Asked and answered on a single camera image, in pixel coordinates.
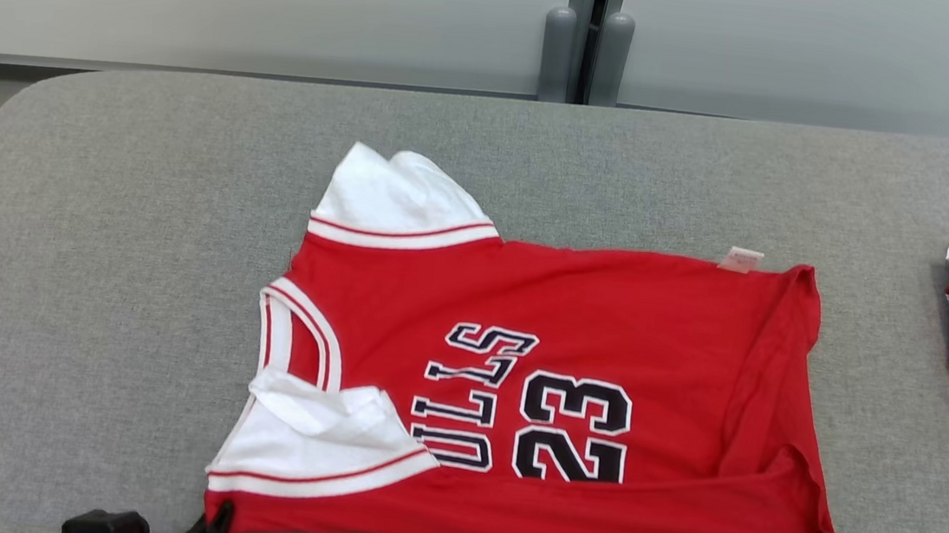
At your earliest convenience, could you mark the grey wall base rail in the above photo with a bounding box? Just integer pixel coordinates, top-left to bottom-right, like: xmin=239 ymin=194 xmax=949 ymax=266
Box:
xmin=0 ymin=42 xmax=541 ymax=120
xmin=616 ymin=100 xmax=747 ymax=122

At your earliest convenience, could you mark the red basketball jersey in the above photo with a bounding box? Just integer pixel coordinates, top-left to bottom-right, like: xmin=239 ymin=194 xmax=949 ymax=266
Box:
xmin=200 ymin=130 xmax=899 ymax=533

